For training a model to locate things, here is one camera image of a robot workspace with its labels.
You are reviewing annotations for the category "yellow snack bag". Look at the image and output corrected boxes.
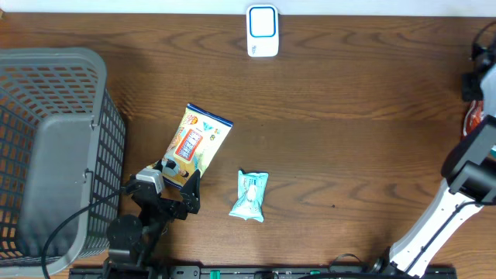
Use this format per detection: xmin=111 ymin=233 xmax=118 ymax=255
xmin=149 ymin=103 xmax=233 ymax=188

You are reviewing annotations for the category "orange chocolate bar wrapper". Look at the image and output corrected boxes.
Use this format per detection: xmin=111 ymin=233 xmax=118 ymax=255
xmin=462 ymin=101 xmax=484 ymax=138

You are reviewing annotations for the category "teal small snack packet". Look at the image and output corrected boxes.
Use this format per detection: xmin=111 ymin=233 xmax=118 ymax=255
xmin=229 ymin=170 xmax=269 ymax=222

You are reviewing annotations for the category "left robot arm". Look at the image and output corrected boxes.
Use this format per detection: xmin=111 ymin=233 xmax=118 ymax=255
xmin=102 ymin=168 xmax=201 ymax=278

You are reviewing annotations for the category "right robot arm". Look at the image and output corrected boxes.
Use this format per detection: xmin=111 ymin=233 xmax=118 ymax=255
xmin=370 ymin=115 xmax=495 ymax=278

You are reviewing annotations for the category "white barcode scanner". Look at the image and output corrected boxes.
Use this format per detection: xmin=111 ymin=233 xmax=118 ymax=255
xmin=246 ymin=4 xmax=279 ymax=57

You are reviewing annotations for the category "grey plastic basket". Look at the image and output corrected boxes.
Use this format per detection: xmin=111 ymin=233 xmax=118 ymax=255
xmin=1 ymin=48 xmax=126 ymax=278

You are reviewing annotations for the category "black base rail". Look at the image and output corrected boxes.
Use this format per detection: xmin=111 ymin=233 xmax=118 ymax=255
xmin=69 ymin=263 xmax=459 ymax=279

